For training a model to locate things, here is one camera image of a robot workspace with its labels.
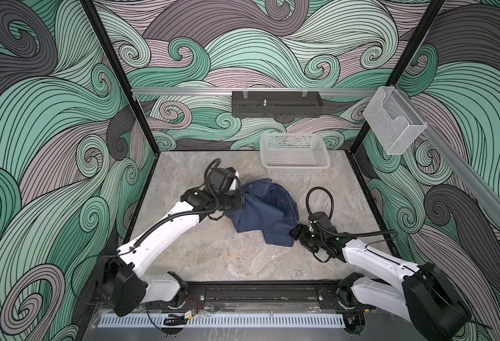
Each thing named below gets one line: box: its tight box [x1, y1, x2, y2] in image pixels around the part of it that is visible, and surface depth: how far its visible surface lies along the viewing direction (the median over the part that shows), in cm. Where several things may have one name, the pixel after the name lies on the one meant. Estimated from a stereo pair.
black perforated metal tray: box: [231, 90, 324, 118], surface depth 97 cm
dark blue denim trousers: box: [225, 177, 300, 248], surface depth 83 cm
